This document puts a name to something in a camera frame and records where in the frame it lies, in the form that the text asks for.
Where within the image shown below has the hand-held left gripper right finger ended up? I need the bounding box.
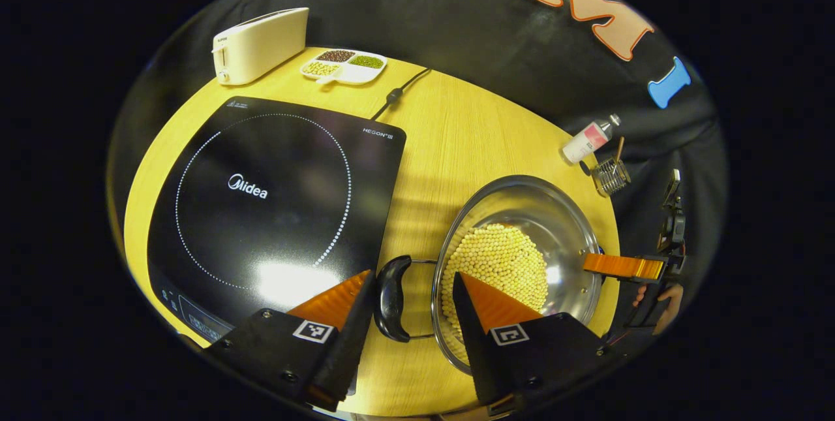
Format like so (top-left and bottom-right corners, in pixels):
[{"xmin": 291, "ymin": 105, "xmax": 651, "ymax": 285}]
[{"xmin": 452, "ymin": 272, "xmax": 627, "ymax": 418}]

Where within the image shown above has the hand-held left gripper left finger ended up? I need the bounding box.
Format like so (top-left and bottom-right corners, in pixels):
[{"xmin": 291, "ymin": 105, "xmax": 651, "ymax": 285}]
[{"xmin": 205, "ymin": 270, "xmax": 378, "ymax": 413}]

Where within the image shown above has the steel pot with black handles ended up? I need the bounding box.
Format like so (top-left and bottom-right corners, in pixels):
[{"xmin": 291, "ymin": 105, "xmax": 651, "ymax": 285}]
[{"xmin": 373, "ymin": 175, "xmax": 604, "ymax": 376}]

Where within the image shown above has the black induction cooktop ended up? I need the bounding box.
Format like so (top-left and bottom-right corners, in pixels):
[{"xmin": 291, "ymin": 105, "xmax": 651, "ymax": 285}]
[{"xmin": 147, "ymin": 96, "xmax": 407, "ymax": 343}]

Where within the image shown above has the clear glass holder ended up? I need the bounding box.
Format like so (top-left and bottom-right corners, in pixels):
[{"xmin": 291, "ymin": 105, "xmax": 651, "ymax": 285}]
[{"xmin": 592, "ymin": 157, "xmax": 631, "ymax": 197}]

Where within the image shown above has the pile of yellow soybeans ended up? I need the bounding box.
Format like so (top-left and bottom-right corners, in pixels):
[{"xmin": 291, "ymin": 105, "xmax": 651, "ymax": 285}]
[{"xmin": 441, "ymin": 223, "xmax": 549, "ymax": 343}]

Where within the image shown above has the clear plastic bottle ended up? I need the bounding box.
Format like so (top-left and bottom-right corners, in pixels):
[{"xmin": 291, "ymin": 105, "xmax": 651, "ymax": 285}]
[{"xmin": 562, "ymin": 114, "xmax": 622, "ymax": 165}]

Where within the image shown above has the white divided bean dish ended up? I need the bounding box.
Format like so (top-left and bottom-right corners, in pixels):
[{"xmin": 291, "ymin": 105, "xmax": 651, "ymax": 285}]
[{"xmin": 300, "ymin": 49, "xmax": 388, "ymax": 86}]

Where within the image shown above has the white toaster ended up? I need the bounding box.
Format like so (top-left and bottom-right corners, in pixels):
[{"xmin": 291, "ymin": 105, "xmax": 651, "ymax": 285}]
[{"xmin": 212, "ymin": 7, "xmax": 310, "ymax": 86}]

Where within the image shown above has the black power cable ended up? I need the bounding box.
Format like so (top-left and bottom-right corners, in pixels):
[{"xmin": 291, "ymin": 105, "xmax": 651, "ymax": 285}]
[{"xmin": 371, "ymin": 67, "xmax": 433, "ymax": 121}]

